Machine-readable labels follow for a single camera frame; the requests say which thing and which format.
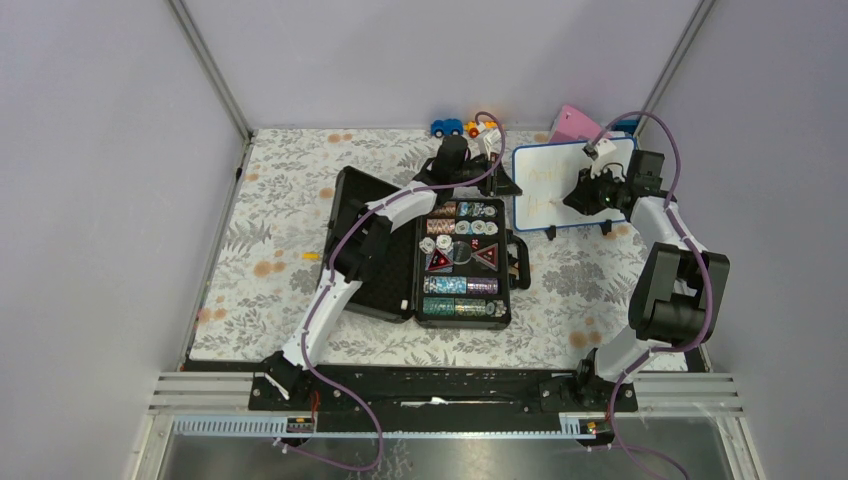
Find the red triangle all-in marker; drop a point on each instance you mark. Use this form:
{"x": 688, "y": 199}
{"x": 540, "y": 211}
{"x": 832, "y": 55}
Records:
{"x": 440, "y": 261}

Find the blue toy car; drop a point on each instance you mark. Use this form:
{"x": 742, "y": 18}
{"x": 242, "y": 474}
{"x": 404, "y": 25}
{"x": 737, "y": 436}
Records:
{"x": 447, "y": 127}

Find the orange toy car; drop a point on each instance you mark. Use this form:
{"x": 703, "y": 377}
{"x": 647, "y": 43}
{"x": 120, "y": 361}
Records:
{"x": 474, "y": 129}

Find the clear dealer button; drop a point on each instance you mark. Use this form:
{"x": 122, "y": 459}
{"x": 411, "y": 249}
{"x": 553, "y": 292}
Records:
{"x": 462, "y": 252}

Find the black poker chip case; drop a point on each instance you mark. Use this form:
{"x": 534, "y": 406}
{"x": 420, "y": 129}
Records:
{"x": 472, "y": 296}

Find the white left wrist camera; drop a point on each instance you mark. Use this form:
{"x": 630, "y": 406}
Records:
{"x": 490, "y": 142}

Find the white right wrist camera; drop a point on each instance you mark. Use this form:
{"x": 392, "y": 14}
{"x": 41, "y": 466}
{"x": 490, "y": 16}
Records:
{"x": 604, "y": 154}

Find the blue block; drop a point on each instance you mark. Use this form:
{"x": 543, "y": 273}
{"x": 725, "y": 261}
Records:
{"x": 628, "y": 126}

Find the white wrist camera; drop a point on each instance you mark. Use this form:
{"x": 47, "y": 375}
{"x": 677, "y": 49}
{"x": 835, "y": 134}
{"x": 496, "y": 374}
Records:
{"x": 490, "y": 142}
{"x": 604, "y": 154}

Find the pink box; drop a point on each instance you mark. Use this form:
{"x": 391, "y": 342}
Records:
{"x": 572, "y": 125}

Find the floral table cloth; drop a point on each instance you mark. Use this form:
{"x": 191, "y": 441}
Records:
{"x": 581, "y": 280}

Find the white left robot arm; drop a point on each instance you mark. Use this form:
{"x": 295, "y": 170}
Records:
{"x": 361, "y": 234}

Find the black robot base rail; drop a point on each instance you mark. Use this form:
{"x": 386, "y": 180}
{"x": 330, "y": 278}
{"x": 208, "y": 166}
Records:
{"x": 364, "y": 399}

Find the blue framed whiteboard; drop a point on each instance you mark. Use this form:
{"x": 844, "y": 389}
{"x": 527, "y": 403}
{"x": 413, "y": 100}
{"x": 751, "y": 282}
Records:
{"x": 547, "y": 172}

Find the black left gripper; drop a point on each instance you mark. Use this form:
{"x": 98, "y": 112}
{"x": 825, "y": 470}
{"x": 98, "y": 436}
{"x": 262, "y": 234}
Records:
{"x": 498, "y": 184}

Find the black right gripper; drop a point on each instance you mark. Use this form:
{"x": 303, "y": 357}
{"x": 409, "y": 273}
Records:
{"x": 581, "y": 198}

